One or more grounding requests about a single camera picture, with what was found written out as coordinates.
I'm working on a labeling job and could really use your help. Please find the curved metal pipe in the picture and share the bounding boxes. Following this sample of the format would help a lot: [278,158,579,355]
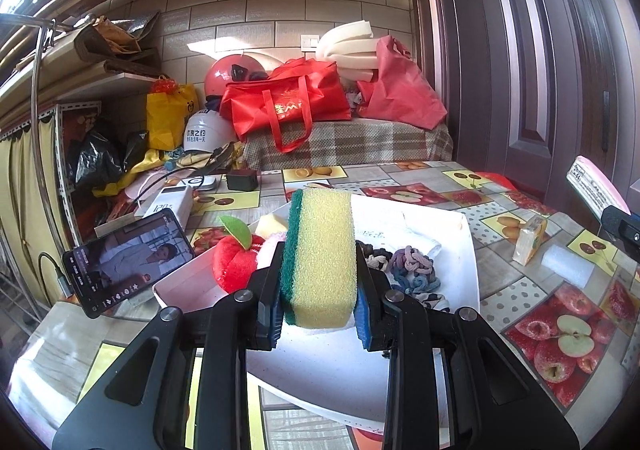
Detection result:
[0,12,98,321]

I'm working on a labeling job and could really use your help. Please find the yellow tissue packet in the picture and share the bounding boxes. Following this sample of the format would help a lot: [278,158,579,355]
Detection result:
[511,216,548,267]

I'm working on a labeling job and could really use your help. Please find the black plastic bag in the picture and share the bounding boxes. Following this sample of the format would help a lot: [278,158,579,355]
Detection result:
[75,130,150,188]

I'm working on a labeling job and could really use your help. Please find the grey phone cable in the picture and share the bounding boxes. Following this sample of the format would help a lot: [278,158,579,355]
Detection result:
[39,252,71,301]

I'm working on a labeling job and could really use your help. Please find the black door handle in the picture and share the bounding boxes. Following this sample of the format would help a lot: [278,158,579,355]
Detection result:
[601,90,611,153]

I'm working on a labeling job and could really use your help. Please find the yellow curtain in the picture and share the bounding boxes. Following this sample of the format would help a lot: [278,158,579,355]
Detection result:
[0,102,103,311]

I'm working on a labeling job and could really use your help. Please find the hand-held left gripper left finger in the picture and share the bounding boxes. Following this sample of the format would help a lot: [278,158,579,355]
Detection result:
[52,257,285,450]

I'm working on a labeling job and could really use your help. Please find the plaid cloth bench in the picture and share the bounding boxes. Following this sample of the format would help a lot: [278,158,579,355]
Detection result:
[242,117,455,171]

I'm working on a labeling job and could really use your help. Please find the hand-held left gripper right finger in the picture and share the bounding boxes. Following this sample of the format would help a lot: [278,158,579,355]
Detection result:
[352,240,581,450]

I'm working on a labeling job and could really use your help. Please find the black charger brick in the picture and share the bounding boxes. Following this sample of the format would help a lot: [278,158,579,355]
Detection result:
[226,170,259,191]

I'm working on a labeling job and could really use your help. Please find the brown paper bags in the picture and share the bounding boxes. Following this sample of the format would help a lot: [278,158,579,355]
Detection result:
[74,12,161,63]

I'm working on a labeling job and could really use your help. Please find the white power bank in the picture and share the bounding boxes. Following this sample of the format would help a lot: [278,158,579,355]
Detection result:
[134,187,195,231]

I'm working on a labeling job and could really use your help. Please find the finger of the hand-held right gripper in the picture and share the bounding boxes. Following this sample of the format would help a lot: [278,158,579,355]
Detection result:
[600,206,640,251]

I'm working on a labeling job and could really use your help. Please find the yellow green sponge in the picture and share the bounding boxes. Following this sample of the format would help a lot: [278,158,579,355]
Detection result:
[279,188,358,329]

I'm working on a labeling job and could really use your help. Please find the red plastic packet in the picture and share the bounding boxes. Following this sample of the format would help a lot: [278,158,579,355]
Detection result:
[472,171,518,191]

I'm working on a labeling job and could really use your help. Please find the red nonwoven bag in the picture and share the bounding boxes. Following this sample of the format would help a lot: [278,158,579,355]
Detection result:
[357,34,448,131]

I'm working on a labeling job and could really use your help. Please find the pink plush toy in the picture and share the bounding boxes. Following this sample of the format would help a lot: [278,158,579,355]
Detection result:
[255,235,286,273]

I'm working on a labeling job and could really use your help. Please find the small white foam piece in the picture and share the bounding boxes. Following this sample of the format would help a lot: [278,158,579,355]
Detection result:
[540,245,596,289]

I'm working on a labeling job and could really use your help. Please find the fruit print tablecloth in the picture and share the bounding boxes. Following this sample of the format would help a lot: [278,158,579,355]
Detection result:
[10,160,640,450]

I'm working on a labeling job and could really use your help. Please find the rolled white foam sheet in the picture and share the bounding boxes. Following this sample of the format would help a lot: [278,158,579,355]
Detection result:
[316,21,381,83]

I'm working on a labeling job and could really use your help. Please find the red helmet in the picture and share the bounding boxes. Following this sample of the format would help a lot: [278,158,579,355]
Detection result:
[204,54,268,98]

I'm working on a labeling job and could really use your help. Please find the red plush apple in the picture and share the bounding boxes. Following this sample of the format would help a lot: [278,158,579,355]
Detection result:
[212,215,266,295]

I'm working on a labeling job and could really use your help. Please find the brown door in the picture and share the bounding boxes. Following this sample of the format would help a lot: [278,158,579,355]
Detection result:
[405,0,640,211]

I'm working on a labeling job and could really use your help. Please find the black white scrunchie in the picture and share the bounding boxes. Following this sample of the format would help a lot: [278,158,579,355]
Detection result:
[415,292,451,313]

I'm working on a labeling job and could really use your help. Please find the red tote bag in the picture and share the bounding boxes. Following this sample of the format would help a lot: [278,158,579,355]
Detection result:
[220,58,352,154]

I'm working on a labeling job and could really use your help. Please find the purple hair tie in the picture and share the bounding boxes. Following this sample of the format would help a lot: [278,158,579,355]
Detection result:
[389,245,441,295]

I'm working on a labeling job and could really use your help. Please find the black smartphone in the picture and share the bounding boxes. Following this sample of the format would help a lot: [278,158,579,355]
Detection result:
[62,208,196,319]

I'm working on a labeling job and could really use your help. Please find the white helmet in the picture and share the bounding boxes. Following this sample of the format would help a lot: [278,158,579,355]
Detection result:
[182,110,243,155]

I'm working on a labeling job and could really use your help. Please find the yellow shopping bag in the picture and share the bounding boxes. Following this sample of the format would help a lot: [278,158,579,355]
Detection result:
[146,74,200,151]

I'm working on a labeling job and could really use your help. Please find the white cardboard box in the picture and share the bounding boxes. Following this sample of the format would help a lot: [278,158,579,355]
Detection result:
[152,194,481,431]

